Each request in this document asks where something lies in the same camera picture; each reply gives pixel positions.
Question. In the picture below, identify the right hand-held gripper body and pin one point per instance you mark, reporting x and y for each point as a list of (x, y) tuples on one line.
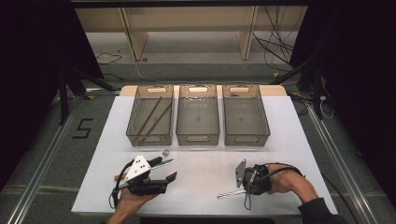
[(257, 180)]

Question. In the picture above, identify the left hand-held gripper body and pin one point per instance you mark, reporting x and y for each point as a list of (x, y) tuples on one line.
[(138, 169)]

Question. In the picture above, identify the smoky clear plastic bin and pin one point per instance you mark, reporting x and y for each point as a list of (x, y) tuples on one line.
[(246, 124), (149, 138), (197, 124)]

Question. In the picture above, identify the long metal spoon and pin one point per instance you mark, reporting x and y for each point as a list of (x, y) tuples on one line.
[(230, 194)]

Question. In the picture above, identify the brown wooden chopstick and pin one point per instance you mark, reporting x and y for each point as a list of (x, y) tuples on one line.
[(150, 115), (157, 121)]

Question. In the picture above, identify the person's right hand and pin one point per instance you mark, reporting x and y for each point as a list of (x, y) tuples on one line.
[(285, 180)]

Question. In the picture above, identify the person's left hand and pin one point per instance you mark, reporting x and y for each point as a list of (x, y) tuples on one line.
[(130, 200)]

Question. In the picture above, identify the white table cover sheet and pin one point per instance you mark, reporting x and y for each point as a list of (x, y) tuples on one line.
[(199, 174)]

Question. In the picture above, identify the black metal stand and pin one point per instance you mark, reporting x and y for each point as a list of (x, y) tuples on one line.
[(316, 87), (65, 93)]

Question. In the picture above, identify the dark curtain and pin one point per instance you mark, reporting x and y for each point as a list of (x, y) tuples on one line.
[(358, 77), (28, 77)]

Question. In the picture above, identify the light wooden shelf unit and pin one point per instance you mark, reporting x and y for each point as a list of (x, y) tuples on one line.
[(186, 18)]

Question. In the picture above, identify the aluminium floor rail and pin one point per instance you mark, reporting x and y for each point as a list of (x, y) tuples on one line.
[(342, 168), (40, 174)]

